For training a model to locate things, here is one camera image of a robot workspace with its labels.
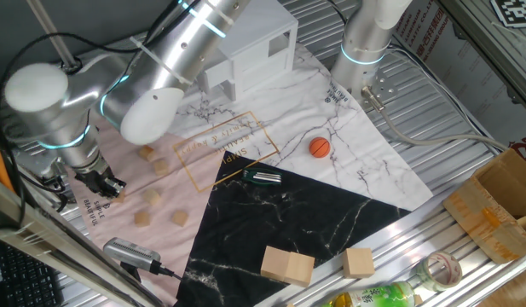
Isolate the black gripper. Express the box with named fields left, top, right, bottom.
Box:
left=73, top=164, right=128, bottom=200

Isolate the orange mini basketball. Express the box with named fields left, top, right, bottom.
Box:
left=308, top=136, right=332, bottom=159

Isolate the large wooden block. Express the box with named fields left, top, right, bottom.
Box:
left=260, top=246, right=292, bottom=282
left=341, top=247, right=376, bottom=280
left=283, top=252, right=315, bottom=288

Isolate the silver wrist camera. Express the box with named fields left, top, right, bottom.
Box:
left=14, top=147, right=70, bottom=191

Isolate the black keyboard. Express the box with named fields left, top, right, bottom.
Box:
left=0, top=238, right=64, bottom=307

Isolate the thick black usb cable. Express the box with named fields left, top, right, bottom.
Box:
left=147, top=258, right=185, bottom=281

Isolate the grey robot power cable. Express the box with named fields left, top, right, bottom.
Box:
left=360, top=84, right=509, bottom=151

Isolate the aluminium frame bar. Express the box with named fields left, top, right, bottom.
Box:
left=0, top=173, right=165, bottom=307
left=435, top=0, right=526, bottom=114

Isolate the silver ribbed depth camera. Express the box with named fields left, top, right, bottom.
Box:
left=102, top=237, right=162, bottom=274

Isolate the green tea bottle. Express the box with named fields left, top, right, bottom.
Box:
left=321, top=281, right=417, bottom=307

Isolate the marble and pink tablecloth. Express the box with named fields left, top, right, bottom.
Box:
left=64, top=42, right=434, bottom=307

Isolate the cardboard panel red print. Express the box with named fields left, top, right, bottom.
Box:
left=392, top=0, right=526, bottom=167

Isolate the black cable bundle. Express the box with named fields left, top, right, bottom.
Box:
left=326, top=0, right=509, bottom=153

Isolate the packing tape roll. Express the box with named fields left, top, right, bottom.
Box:
left=415, top=250, right=463, bottom=293

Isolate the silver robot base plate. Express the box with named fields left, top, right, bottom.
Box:
left=359, top=67, right=399, bottom=107

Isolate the white drawer cabinet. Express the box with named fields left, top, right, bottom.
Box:
left=211, top=0, right=300, bottom=101

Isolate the grey metal rod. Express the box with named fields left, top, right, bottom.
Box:
left=26, top=0, right=83, bottom=72

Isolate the black white fiducial marker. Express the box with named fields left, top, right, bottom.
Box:
left=490, top=0, right=526, bottom=29

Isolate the taped cardboard box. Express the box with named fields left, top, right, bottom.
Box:
left=442, top=148, right=526, bottom=265

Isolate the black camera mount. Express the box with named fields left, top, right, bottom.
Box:
left=118, top=260, right=143, bottom=283

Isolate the black camera cable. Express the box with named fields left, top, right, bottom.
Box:
left=0, top=0, right=204, bottom=223

